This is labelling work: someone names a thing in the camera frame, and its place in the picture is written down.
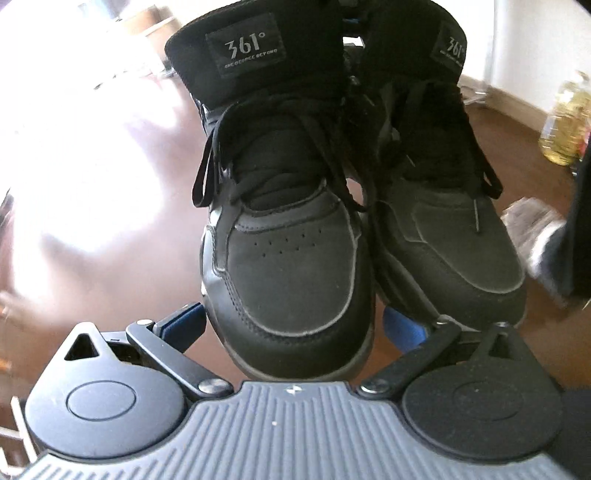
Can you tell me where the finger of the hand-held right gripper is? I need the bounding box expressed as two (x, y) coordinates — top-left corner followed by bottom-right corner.
(342, 16), (366, 93)

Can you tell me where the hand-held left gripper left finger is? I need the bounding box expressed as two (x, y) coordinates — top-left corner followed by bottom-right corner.
(54, 302), (234, 401)

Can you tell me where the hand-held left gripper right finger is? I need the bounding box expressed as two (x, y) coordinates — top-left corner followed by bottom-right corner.
(356, 307), (539, 398)

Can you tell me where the black high-top sneaker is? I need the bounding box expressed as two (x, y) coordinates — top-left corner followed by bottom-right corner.
(165, 11), (376, 382)
(344, 0), (530, 325)

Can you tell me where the grey mottled cloth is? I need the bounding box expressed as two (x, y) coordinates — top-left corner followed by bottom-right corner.
(501, 198), (570, 304)

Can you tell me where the yellow cooking oil bottle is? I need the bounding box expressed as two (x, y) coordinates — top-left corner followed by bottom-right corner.
(537, 71), (591, 168)

